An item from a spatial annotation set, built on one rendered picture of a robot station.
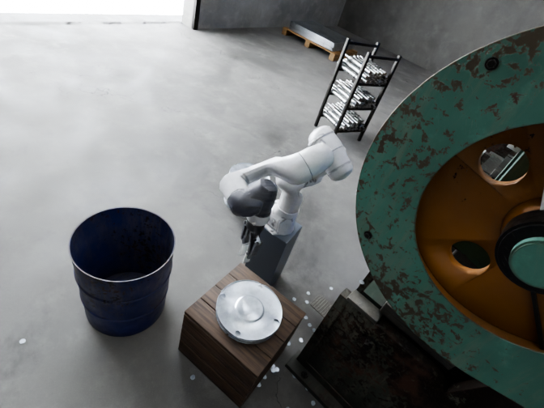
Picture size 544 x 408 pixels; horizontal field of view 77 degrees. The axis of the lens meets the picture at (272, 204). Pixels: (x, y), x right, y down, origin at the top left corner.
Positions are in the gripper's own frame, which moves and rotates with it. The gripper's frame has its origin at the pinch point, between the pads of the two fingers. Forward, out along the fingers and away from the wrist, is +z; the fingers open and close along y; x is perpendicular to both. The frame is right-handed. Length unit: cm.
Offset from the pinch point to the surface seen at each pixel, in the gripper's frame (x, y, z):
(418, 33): 588, -433, -5
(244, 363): -10.5, 34.7, 23.2
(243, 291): 0.6, 6.3, 19.3
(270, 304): 9.6, 16.7, 19.2
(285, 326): 12.9, 26.8, 22.8
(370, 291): 38, 37, -7
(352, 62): 192, -177, -22
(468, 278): 22, 61, -55
